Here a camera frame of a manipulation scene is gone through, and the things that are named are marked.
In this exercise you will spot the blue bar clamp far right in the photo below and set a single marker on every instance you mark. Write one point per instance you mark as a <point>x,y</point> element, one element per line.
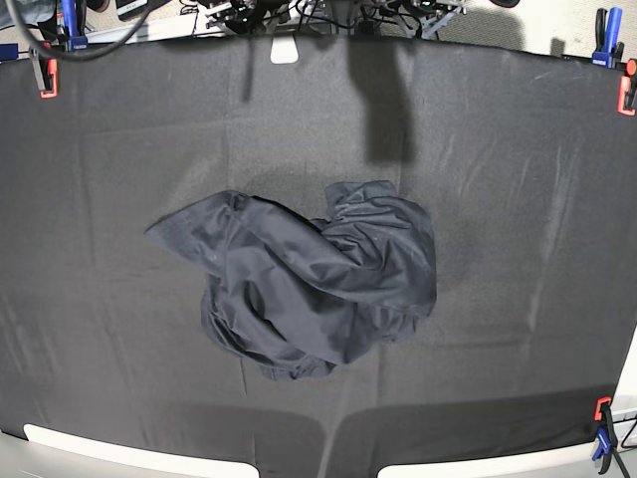
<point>608,50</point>

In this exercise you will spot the dark navy t-shirt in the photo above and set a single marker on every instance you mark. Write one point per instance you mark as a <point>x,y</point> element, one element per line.
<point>300,297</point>

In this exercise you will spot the blue bar clamp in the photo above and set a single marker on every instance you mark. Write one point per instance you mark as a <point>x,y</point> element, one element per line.
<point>74,23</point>
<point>608,50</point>

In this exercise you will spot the black table cover cloth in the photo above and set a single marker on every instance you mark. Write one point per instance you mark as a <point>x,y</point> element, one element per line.
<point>523,162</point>

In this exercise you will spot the white tab at table edge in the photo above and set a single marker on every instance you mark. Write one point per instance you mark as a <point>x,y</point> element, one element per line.
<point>284,50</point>

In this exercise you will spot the blue bar clamp far left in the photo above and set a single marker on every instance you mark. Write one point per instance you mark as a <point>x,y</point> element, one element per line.
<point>74,23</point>

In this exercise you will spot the orange clamp far right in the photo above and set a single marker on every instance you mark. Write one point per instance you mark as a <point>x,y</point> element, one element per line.
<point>626,103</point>

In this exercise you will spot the blue orange clamp near right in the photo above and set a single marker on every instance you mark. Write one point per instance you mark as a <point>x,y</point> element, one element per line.
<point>607,448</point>

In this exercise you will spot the orange clamp far left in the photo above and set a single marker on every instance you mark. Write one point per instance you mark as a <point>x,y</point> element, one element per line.
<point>46,74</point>

